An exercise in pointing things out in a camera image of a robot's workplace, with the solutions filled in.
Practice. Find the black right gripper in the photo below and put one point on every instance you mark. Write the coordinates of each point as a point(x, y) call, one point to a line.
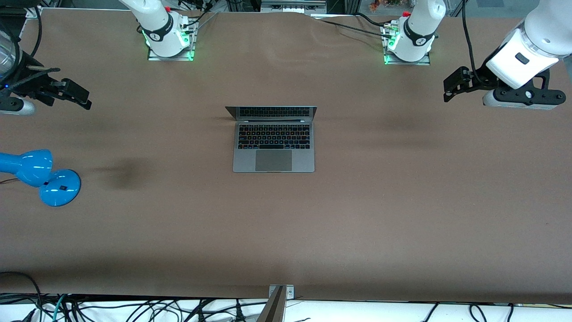
point(27, 84)

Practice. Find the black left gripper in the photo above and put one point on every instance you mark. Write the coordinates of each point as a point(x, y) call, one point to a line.
point(477, 80)

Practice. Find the grey laptop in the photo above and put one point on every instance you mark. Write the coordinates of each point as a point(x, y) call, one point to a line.
point(272, 161)

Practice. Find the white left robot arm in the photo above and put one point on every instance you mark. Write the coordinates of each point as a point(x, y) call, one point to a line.
point(420, 27)

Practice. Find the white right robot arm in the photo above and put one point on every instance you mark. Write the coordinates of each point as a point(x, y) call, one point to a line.
point(156, 27)

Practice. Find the blue desk lamp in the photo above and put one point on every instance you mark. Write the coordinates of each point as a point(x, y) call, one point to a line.
point(31, 167)

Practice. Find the colourful background items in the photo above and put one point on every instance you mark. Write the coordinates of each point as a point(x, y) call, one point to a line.
point(384, 3)

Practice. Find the grey power strip box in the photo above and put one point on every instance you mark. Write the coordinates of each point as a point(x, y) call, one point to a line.
point(292, 6)

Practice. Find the aluminium table corner bracket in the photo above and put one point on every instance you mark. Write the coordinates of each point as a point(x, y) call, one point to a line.
point(32, 12)

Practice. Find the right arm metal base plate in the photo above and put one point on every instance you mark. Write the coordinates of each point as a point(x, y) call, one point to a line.
point(178, 58)

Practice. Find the small metal bracket plate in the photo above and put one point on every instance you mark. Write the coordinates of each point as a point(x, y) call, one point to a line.
point(290, 293)

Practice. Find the aluminium camera post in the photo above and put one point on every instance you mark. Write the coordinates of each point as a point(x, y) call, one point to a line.
point(275, 308)

